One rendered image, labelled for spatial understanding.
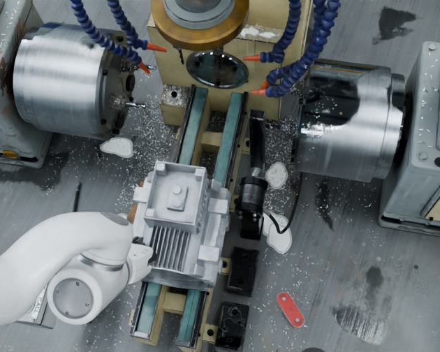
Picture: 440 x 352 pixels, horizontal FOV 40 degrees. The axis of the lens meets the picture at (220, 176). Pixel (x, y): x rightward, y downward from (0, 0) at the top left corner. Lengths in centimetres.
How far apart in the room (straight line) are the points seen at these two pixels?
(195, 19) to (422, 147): 49
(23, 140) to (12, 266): 72
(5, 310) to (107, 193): 79
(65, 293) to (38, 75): 59
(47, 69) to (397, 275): 91
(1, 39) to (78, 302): 71
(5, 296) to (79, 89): 61
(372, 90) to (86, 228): 65
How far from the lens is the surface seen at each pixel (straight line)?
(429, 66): 132
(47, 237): 87
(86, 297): 91
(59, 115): 137
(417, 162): 121
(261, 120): 111
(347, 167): 128
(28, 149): 158
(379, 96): 125
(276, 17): 145
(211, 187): 123
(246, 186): 128
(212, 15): 110
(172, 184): 122
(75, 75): 133
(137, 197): 126
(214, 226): 123
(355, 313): 147
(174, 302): 143
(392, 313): 149
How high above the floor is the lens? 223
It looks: 67 degrees down
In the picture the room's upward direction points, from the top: 9 degrees counter-clockwise
